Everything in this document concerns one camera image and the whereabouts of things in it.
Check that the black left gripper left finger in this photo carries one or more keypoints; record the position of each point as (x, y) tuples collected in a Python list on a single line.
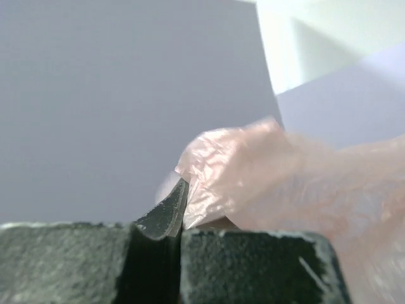
[(81, 262)]

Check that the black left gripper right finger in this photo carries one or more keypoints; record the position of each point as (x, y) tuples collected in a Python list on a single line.
[(235, 266)]

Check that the pink plastic trash bag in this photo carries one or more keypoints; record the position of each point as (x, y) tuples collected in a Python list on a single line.
[(263, 178)]

